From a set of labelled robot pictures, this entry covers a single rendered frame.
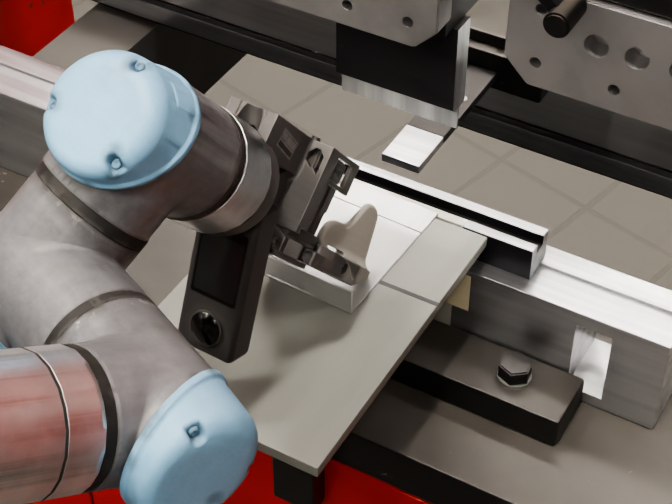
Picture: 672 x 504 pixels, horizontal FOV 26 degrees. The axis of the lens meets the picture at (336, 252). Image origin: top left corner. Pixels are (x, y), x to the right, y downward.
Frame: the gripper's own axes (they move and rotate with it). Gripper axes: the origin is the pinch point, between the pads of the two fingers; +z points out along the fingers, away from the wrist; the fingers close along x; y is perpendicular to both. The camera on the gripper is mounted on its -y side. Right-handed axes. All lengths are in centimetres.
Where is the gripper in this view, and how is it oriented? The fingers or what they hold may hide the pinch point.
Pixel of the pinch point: (319, 264)
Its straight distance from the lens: 109.5
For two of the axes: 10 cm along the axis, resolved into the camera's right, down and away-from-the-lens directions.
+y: 4.1, -9.1, 0.3
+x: -8.4, -3.7, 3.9
